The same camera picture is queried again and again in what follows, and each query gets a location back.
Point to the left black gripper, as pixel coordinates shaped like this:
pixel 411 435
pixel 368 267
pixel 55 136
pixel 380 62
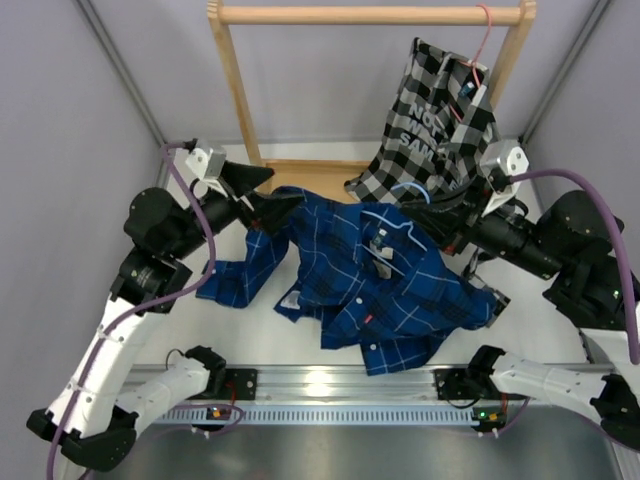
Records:
pixel 271 209

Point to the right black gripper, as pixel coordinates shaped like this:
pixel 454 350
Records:
pixel 449 221

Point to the blue plaid shirt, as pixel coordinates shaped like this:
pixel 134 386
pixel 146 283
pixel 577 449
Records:
pixel 367 273

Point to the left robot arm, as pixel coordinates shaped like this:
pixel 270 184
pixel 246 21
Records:
pixel 92 423

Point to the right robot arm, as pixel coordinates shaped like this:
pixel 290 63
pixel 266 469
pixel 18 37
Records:
pixel 571 245

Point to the black white checkered shirt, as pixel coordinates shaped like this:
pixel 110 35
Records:
pixel 435 131

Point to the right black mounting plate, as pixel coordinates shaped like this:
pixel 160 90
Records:
pixel 451 385

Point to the black mounting plate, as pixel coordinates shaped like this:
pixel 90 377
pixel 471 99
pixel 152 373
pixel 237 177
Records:
pixel 240 384
pixel 451 385

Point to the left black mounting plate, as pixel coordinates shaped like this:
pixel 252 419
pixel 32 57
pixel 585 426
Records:
pixel 240 384

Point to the wooden clothes rack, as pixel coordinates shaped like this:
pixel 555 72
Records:
pixel 326 177

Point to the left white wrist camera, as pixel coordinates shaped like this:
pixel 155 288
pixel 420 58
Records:
pixel 206 161

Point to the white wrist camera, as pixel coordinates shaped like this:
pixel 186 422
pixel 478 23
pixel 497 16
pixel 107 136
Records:
pixel 206 161
pixel 500 162

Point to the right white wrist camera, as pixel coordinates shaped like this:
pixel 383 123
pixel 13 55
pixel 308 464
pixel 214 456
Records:
pixel 500 162

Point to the pink wire hanger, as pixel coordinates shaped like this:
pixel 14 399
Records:
pixel 473 63

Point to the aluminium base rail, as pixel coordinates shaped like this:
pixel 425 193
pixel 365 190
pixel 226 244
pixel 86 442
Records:
pixel 323 384

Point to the perforated cable duct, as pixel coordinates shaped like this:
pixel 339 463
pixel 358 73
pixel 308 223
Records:
pixel 425 415

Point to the left aluminium frame post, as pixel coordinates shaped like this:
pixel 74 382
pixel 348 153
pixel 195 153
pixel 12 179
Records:
pixel 91 16

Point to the aluminium frame post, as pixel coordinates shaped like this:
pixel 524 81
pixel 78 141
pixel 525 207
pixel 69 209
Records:
pixel 91 16
pixel 581 40

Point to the right aluminium frame post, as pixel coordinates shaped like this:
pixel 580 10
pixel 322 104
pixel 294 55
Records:
pixel 581 40

